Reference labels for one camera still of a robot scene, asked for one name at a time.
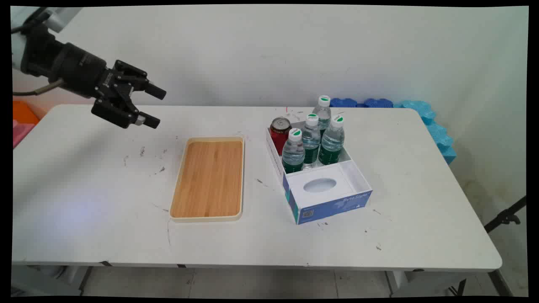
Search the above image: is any pink bin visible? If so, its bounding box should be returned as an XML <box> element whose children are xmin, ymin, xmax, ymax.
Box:
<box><xmin>13</xmin><ymin>120</ymin><xmax>36</xmax><ymax>149</ymax></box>

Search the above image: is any light blue foam mat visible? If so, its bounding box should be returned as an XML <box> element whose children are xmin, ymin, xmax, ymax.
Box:
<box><xmin>394</xmin><ymin>100</ymin><xmax>457</xmax><ymax>165</ymax></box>

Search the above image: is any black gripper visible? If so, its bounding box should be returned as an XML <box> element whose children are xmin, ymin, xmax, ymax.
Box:
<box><xmin>49</xmin><ymin>41</ymin><xmax>167</xmax><ymax>129</ymax></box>

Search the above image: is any green label water bottle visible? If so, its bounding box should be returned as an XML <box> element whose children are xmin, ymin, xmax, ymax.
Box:
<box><xmin>282</xmin><ymin>128</ymin><xmax>305</xmax><ymax>174</ymax></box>
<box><xmin>318</xmin><ymin>115</ymin><xmax>346</xmax><ymax>166</ymax></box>
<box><xmin>302</xmin><ymin>114</ymin><xmax>322</xmax><ymax>166</ymax></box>
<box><xmin>314</xmin><ymin>95</ymin><xmax>333</xmax><ymax>132</ymax></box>

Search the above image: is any wooden tray with cream rim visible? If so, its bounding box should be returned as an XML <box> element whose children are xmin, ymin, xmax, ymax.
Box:
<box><xmin>169</xmin><ymin>136</ymin><xmax>245</xmax><ymax>223</ymax></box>

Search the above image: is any red soda can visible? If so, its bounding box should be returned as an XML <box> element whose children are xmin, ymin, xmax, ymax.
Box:
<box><xmin>270</xmin><ymin>117</ymin><xmax>292</xmax><ymax>157</ymax></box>

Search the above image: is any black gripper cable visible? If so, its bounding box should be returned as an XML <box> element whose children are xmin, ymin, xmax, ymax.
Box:
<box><xmin>13</xmin><ymin>78</ymin><xmax>64</xmax><ymax>97</ymax></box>

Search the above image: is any white and blue cardboard box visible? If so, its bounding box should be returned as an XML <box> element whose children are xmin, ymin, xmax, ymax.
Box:
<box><xmin>265</xmin><ymin>120</ymin><xmax>373</xmax><ymax>225</ymax></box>

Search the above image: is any grey table leg frame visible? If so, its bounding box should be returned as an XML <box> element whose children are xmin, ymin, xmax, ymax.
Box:
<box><xmin>12</xmin><ymin>265</ymin><xmax>92</xmax><ymax>297</ymax></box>

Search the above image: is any black tripod leg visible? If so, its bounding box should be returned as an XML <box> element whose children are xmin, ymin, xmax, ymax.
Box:
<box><xmin>483</xmin><ymin>196</ymin><xmax>527</xmax><ymax>234</ymax></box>

